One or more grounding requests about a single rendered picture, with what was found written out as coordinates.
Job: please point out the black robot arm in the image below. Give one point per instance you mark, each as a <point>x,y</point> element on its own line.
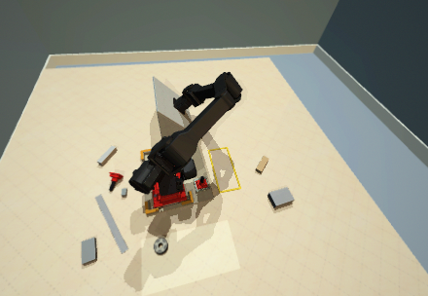
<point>178,148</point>

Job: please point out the grey flat bar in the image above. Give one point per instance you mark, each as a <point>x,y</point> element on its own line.
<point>112,225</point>

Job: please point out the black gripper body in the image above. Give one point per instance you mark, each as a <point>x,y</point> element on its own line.
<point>189,170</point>

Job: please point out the small tan rectangular block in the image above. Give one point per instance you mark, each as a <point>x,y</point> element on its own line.
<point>261,164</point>

